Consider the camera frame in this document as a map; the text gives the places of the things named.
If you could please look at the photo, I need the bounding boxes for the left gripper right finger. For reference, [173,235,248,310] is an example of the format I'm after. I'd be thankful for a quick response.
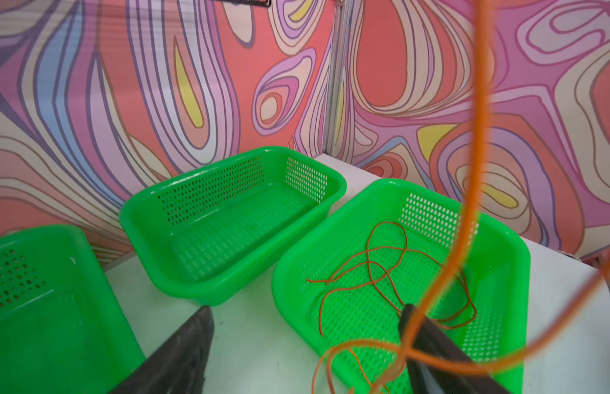
[397,304,513,394]

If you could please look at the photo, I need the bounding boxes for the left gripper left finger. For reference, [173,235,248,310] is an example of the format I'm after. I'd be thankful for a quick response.
[112,305,215,393]

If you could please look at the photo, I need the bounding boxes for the orange cable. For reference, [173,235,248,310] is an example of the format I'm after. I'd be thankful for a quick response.
[309,0,610,394]

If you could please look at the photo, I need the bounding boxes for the red cable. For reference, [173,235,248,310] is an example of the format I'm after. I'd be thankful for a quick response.
[305,221,478,338]

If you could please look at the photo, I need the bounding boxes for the left green basket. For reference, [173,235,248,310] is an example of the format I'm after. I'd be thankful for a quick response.
[0,225,145,393]

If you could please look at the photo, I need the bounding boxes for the green basket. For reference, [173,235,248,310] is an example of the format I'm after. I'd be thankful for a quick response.
[119,146,347,306]
[271,178,531,394]
[0,225,145,393]

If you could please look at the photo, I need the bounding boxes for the rear right green basket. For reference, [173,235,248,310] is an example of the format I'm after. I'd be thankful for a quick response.
[119,146,347,306]

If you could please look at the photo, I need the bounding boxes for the front green basket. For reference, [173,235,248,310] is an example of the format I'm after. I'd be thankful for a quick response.
[271,178,531,394]

